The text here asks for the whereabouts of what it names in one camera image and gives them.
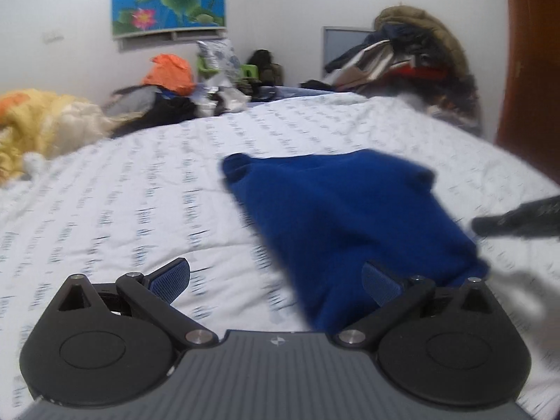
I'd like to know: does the dark bag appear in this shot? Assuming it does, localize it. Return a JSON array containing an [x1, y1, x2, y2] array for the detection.
[[246, 49, 285, 86]]

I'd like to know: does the dark grey clothes heap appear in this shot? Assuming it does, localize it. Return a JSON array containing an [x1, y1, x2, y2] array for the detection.
[[103, 85, 197, 137]]

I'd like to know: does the brown wooden door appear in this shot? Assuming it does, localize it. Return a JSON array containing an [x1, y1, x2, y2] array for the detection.
[[494, 0, 560, 171]]

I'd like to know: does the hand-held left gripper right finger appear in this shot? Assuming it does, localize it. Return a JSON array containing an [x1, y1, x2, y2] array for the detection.
[[332, 261, 505, 351]]

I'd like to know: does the pile of mixed clothes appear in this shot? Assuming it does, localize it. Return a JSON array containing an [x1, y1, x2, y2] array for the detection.
[[300, 5, 484, 134]]

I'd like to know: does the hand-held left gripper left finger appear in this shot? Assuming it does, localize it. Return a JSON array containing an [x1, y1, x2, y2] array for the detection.
[[43, 258, 219, 351]]

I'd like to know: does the patterned plastic bag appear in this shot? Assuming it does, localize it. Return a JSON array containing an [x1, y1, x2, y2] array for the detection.
[[195, 38, 242, 83]]

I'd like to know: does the white printed bed sheet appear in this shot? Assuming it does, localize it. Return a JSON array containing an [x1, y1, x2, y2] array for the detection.
[[0, 93, 560, 420]]

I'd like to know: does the grey framed board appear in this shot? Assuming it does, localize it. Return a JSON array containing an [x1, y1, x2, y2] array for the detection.
[[323, 26, 377, 78]]

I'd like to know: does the green plastic item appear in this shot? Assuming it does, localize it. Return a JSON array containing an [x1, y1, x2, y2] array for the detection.
[[196, 55, 260, 83]]

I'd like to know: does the yellow fluffy blanket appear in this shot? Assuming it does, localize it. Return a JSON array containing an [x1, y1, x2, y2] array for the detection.
[[0, 89, 115, 187]]

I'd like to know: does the blue small garment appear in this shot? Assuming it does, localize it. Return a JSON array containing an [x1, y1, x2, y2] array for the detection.
[[221, 149, 490, 332]]

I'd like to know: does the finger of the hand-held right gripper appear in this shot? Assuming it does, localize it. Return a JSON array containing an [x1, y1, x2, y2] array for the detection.
[[471, 195, 560, 238]]

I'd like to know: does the orange cloth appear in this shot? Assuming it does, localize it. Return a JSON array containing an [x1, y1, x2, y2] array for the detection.
[[142, 54, 195, 95]]

